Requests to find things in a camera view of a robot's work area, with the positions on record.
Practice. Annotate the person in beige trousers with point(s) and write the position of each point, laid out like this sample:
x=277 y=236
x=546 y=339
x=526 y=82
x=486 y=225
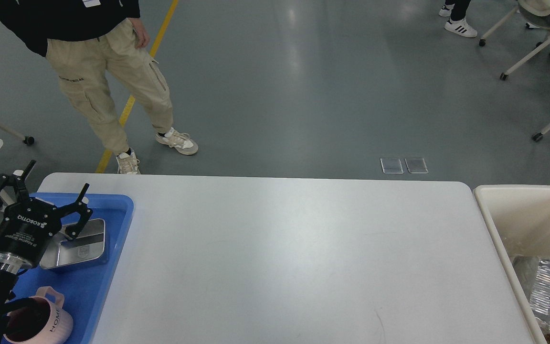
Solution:
x=85 y=39

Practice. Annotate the metal rectangular tin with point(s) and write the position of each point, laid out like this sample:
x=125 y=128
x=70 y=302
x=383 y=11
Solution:
x=86 y=251

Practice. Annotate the cream plastic bin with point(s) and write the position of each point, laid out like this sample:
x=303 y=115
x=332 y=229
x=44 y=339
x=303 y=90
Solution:
x=518 y=220

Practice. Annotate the white office chair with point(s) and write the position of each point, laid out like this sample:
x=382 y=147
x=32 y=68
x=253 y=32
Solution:
x=536 y=14

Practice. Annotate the clear floor plate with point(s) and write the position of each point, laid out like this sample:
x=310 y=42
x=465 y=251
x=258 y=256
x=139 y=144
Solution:
x=416 y=165
x=391 y=166

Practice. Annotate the clear floor plate left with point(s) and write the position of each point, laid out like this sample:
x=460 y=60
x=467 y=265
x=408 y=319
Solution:
x=391 y=166

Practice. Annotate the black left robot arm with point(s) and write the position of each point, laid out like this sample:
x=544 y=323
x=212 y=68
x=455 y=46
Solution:
x=10 y=266

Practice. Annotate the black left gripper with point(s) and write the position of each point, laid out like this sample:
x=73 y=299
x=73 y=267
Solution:
x=22 y=234

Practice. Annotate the pink mug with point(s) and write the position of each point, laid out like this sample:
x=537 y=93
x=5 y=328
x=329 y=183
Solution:
x=43 y=321

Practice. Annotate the person in black trousers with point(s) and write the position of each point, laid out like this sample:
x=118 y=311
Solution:
x=455 y=11

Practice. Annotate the blue plastic tray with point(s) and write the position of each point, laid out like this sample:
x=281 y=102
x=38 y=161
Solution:
x=85 y=285

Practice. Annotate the clear floor plate right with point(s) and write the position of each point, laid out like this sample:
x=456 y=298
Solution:
x=416 y=165

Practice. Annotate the aluminium foil tray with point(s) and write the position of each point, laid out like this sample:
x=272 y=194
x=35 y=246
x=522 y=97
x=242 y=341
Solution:
x=533 y=273

